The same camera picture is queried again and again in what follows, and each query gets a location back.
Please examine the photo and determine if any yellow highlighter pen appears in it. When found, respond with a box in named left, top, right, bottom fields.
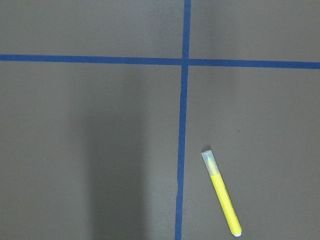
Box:
left=201, top=150, right=242, bottom=237

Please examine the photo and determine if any brown paper table mat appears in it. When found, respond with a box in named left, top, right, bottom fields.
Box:
left=0, top=0, right=320, bottom=240

